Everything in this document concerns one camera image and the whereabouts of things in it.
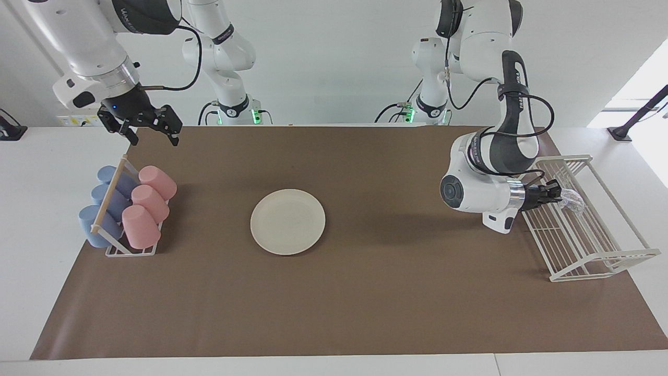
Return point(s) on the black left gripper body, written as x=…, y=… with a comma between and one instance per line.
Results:
x=533, y=197

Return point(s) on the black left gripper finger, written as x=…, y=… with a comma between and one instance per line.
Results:
x=552, y=186
x=553, y=197

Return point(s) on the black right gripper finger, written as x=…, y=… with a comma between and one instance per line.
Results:
x=128, y=130
x=172, y=122

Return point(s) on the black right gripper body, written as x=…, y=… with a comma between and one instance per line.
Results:
x=128, y=107

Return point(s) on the silver mesh sponge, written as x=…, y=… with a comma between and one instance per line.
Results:
x=573, y=199

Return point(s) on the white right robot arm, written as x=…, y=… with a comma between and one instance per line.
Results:
x=78, y=31

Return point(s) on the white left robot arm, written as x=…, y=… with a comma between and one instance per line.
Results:
x=469, y=193

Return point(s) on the cream round plate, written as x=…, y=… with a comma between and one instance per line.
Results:
x=288, y=222

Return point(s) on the blue plastic cup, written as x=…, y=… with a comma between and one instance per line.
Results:
x=102, y=196
x=91, y=224
x=108, y=175

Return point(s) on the pink plastic cup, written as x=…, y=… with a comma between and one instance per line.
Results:
x=159, y=181
x=141, y=230
x=151, y=203

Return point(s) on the white cup rack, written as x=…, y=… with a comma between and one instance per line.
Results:
x=109, y=193

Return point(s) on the black angled stand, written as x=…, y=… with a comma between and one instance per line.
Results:
x=621, y=133

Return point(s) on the black table clamp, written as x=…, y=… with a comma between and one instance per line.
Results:
x=13, y=133

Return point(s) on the brown table mat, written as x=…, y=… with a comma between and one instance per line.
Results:
x=365, y=303

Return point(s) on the white wall power outlet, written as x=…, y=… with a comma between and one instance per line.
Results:
x=78, y=121

